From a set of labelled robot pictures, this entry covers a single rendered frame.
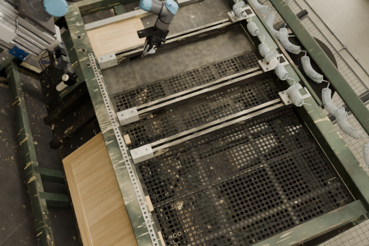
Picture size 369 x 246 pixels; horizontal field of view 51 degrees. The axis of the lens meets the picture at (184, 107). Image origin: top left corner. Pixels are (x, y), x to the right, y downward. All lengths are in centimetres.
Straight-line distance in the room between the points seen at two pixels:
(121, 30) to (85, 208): 129
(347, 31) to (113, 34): 578
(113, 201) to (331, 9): 670
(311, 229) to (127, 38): 176
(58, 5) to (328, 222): 178
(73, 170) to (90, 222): 41
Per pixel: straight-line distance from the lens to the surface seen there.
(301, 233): 223
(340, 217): 232
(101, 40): 291
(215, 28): 286
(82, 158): 284
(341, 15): 827
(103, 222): 262
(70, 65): 281
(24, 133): 300
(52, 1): 202
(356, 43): 784
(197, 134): 233
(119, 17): 301
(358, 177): 239
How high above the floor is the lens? 196
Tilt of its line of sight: 16 degrees down
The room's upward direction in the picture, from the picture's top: 55 degrees clockwise
